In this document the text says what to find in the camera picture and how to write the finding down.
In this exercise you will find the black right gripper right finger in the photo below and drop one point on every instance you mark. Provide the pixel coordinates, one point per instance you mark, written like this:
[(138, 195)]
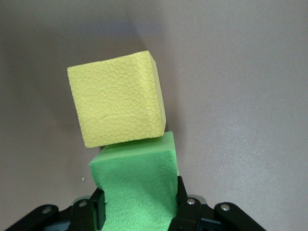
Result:
[(192, 216)]

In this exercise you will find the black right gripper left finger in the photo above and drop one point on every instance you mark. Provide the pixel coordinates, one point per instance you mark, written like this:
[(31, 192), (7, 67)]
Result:
[(81, 216)]

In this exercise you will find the green foam cube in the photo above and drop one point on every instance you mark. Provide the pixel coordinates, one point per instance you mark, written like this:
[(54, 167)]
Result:
[(139, 183)]

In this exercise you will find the yellow foam cube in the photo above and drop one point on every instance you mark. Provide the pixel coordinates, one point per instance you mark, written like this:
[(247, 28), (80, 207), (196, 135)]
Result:
[(115, 101)]

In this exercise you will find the brown table cover sheet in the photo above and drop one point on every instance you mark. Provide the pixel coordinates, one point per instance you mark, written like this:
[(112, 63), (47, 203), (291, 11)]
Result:
[(240, 96)]

